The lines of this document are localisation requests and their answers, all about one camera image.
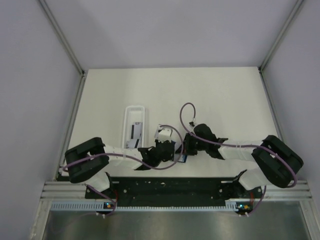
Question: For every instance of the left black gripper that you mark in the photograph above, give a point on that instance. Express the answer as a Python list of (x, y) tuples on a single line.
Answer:
[(157, 142)]

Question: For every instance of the blue card holder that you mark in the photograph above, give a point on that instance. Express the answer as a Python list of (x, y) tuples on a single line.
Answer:
[(177, 154)]

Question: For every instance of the lower cards in basket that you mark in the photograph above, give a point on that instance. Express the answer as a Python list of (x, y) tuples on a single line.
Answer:
[(133, 143)]

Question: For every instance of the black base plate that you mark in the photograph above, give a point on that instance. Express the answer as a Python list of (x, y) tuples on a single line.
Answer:
[(177, 191)]

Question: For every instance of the aluminium frame post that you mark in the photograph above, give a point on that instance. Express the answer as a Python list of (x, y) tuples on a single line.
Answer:
[(289, 21), (60, 36)]

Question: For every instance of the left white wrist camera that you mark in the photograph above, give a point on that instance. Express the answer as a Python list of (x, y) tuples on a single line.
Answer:
[(163, 134)]

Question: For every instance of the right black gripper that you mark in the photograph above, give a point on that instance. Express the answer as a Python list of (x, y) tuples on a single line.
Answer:
[(188, 151)]

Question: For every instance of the upper cards in basket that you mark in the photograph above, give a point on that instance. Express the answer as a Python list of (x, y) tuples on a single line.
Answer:
[(136, 130)]

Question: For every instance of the left aluminium frame post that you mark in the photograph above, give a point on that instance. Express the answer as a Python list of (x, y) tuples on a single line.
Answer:
[(60, 36)]

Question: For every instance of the grey slotted cable duct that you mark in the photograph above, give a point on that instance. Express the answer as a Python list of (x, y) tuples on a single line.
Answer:
[(100, 206)]

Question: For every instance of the white plastic basket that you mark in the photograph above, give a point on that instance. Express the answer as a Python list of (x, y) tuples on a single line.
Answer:
[(133, 113)]

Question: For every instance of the right aluminium frame post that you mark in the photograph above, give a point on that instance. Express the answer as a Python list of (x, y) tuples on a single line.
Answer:
[(289, 21)]

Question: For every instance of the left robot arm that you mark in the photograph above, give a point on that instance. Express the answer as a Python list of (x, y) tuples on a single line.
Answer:
[(87, 162)]

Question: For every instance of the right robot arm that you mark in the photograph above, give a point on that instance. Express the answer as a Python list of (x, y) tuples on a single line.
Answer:
[(277, 164)]

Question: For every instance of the cards in basket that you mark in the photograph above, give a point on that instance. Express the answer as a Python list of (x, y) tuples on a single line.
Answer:
[(133, 143), (136, 130)]

